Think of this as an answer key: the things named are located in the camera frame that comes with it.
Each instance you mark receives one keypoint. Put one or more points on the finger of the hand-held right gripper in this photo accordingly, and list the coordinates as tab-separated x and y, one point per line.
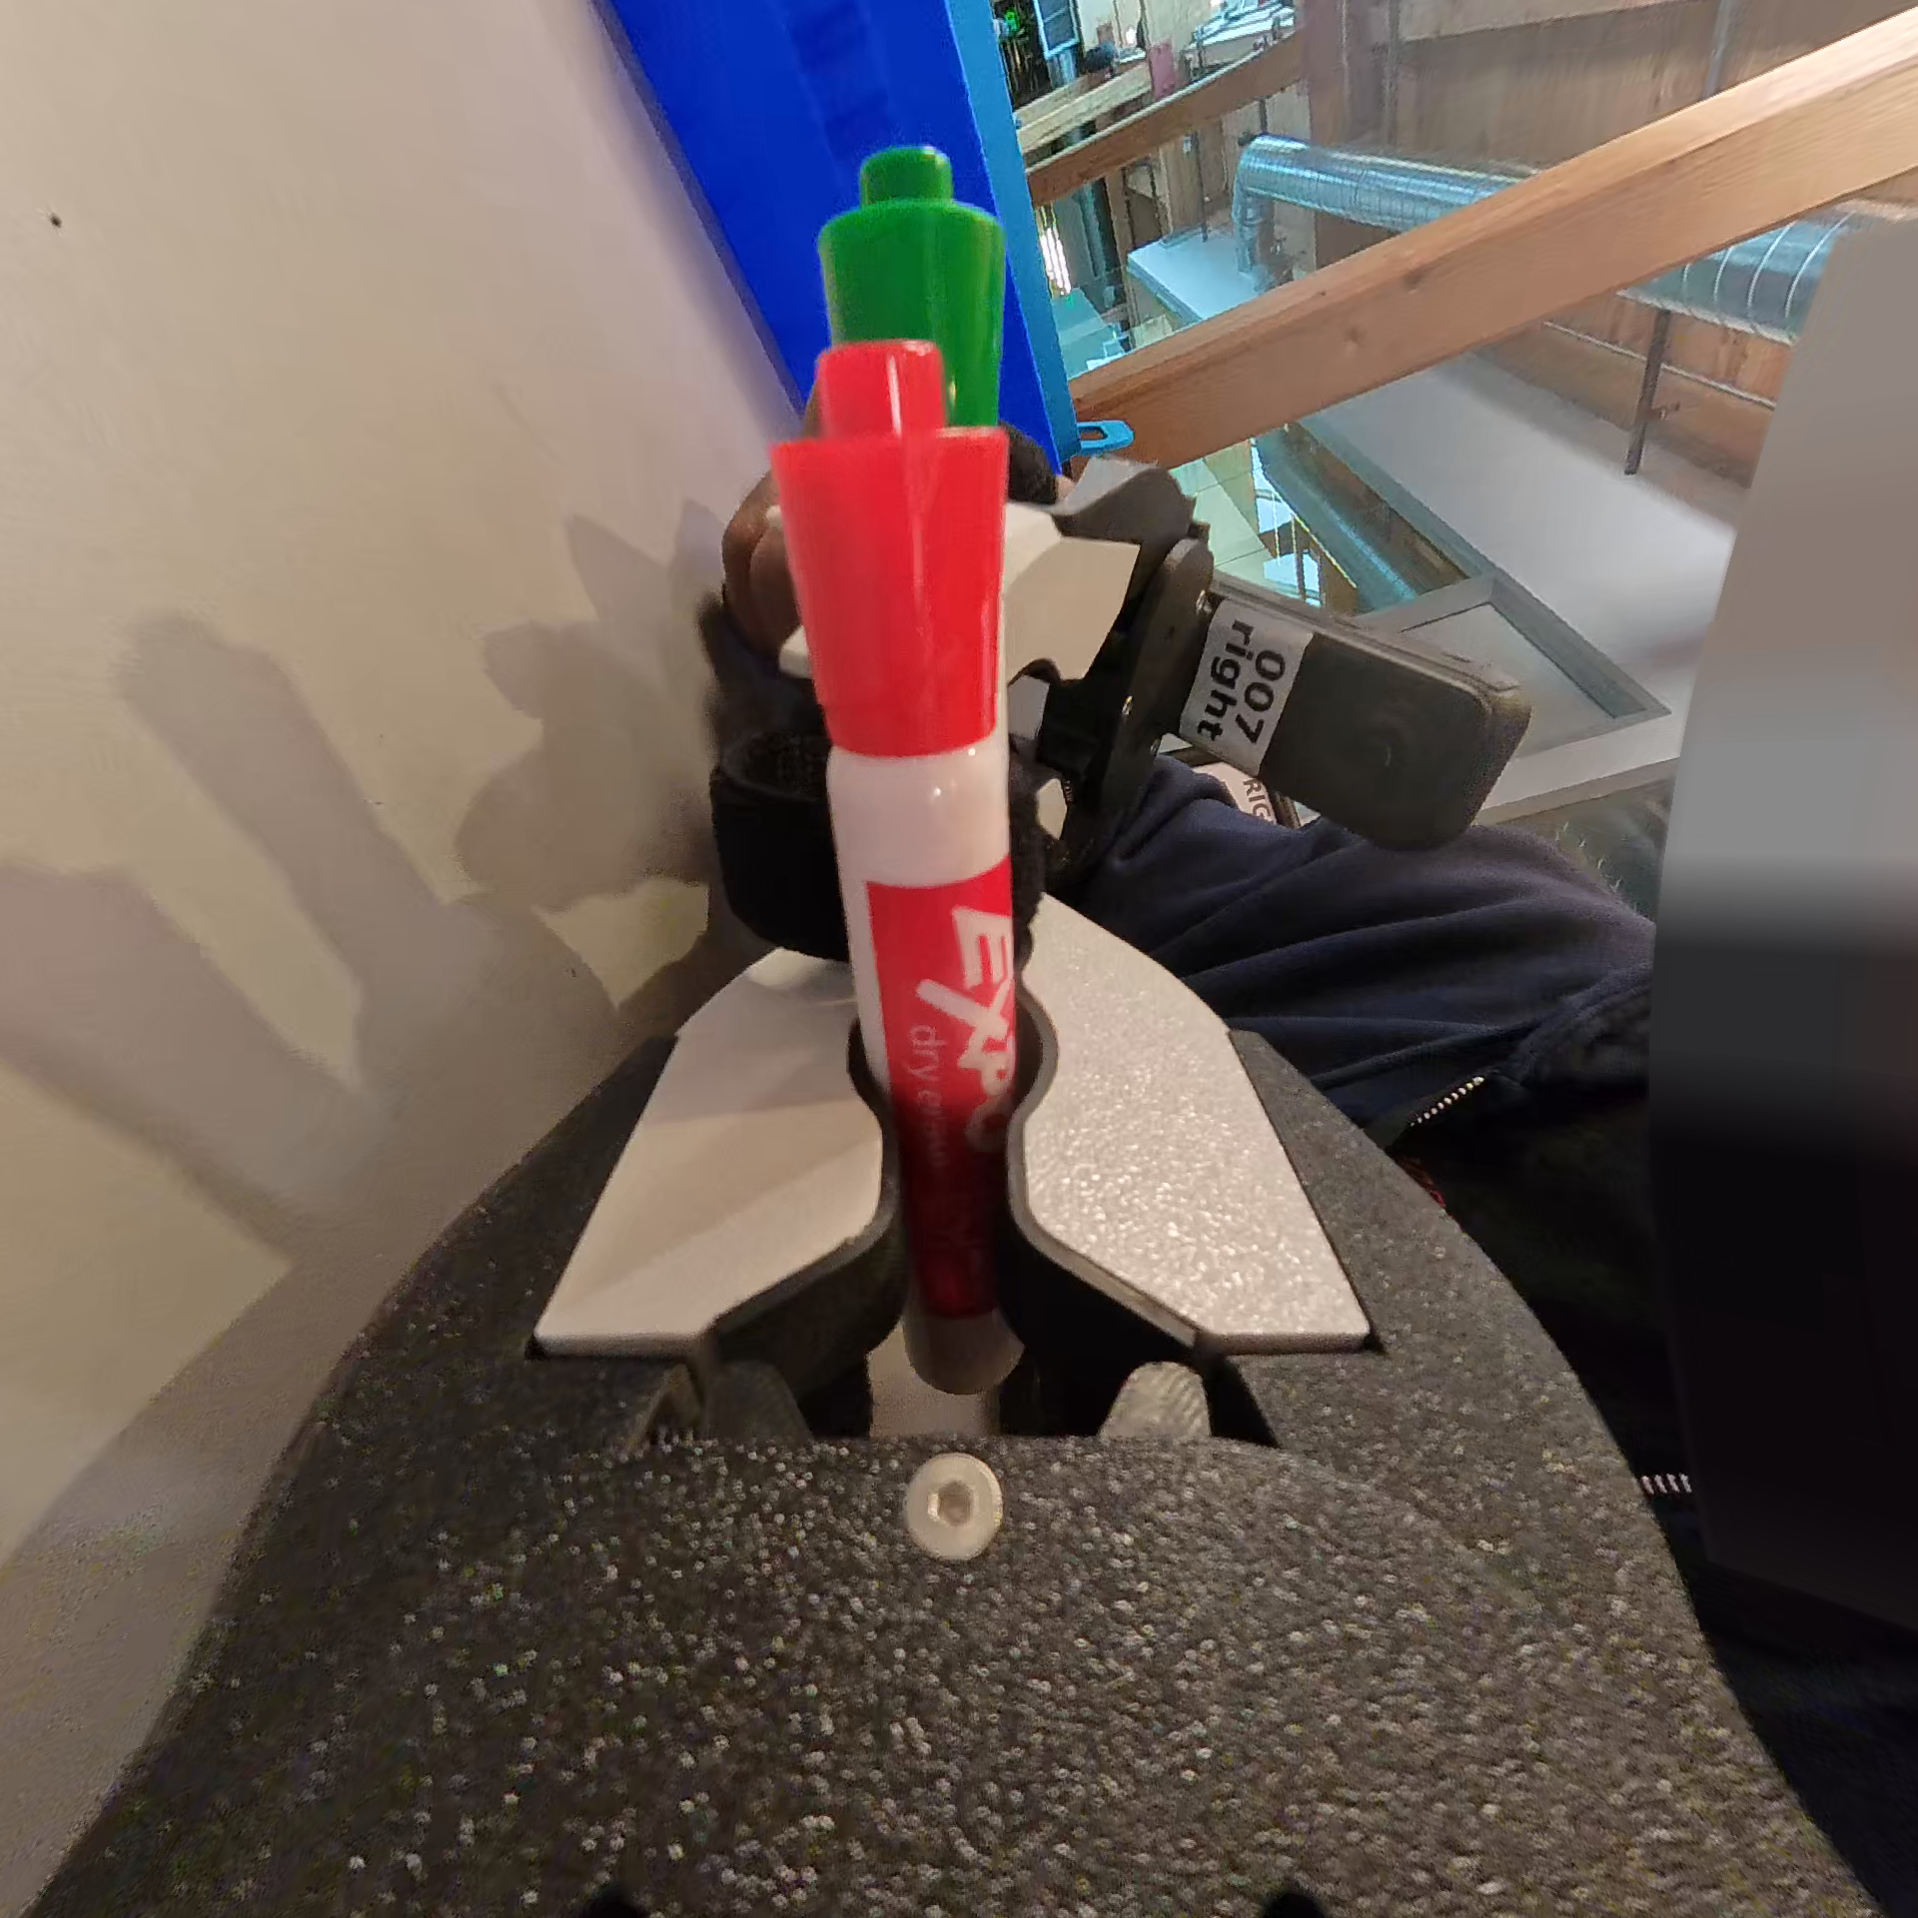
1073	584

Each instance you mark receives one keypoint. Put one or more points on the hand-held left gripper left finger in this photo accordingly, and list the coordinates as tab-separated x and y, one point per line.
721	1186

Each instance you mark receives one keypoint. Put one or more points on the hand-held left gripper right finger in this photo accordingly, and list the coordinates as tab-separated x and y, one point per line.
1186	1186

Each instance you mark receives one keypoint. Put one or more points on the red marker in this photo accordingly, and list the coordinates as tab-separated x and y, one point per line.
900	601

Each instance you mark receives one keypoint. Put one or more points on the green marker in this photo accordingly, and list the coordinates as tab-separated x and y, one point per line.
915	287

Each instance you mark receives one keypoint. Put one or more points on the person's right hand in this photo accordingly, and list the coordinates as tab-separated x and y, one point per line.
756	564

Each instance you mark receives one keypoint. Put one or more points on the large blue plastic bin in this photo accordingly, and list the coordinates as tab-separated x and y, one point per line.
796	150

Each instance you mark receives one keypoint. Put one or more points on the wooden post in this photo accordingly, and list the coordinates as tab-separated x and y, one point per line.
1440	255

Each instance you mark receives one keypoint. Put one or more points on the silver air duct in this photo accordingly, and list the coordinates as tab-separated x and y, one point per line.
1500	212

